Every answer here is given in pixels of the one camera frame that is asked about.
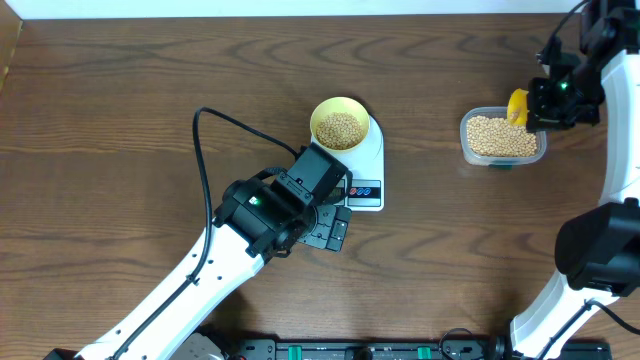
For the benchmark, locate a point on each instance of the yellow plastic scoop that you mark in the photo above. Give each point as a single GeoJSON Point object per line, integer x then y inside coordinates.
{"type": "Point", "coordinates": [517, 108]}

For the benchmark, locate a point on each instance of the soybeans in bowl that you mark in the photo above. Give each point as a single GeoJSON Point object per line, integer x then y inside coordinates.
{"type": "Point", "coordinates": [339, 131]}

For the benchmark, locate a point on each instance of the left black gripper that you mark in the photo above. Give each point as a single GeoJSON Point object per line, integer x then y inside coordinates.
{"type": "Point", "coordinates": [326, 233]}

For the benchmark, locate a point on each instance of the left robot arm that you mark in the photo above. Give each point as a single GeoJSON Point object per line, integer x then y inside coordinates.
{"type": "Point", "coordinates": [255, 222]}

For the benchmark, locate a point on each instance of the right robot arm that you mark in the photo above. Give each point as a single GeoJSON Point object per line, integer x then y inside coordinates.
{"type": "Point", "coordinates": [596, 253]}

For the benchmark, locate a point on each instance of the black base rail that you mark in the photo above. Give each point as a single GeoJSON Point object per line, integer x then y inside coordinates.
{"type": "Point", "coordinates": [456, 344]}

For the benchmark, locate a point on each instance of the soybeans in container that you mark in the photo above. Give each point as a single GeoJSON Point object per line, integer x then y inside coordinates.
{"type": "Point", "coordinates": [497, 137]}

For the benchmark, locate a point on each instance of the white digital kitchen scale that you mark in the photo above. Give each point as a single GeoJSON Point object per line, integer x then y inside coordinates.
{"type": "Point", "coordinates": [366, 193]}

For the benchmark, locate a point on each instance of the yellow plastic bowl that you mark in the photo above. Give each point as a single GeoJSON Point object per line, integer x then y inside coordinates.
{"type": "Point", "coordinates": [340, 104]}

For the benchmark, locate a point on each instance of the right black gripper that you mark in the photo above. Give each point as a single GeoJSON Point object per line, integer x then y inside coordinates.
{"type": "Point", "coordinates": [540, 116]}

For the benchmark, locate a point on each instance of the green tape strip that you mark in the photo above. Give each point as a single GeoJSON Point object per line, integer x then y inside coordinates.
{"type": "Point", "coordinates": [501, 166]}

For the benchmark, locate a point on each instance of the clear plastic container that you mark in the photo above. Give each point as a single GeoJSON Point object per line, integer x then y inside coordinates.
{"type": "Point", "coordinates": [475, 159]}

